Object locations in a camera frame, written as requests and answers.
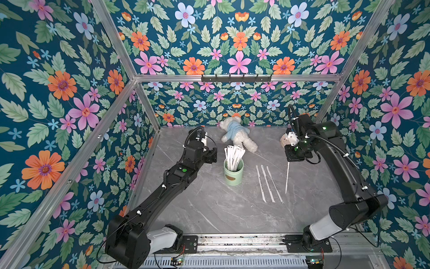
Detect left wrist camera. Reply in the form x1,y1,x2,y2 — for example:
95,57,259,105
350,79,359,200
196,130,207,146

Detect green metal straw cup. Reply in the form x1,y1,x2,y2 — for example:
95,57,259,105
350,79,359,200
224,160,244,186

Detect beige round alarm clock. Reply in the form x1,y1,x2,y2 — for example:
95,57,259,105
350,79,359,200
280,133,291,148

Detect bundle of wrapped straws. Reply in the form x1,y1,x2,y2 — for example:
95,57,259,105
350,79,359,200
224,145,245,172

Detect black wall hook rail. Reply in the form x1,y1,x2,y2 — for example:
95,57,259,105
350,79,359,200
200,74,272,84

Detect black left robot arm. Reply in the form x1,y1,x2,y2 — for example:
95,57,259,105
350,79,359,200
104,140,217,269

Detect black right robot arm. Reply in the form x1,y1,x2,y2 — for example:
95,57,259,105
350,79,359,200
284,114,388,248

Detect white teddy bear blue shirt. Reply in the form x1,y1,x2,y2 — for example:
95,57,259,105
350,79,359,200
219,116,258,153

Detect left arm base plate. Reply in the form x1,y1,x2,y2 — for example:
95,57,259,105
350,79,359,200
156,235,199,254

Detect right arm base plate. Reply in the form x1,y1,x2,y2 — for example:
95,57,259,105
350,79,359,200
283,234,333,253

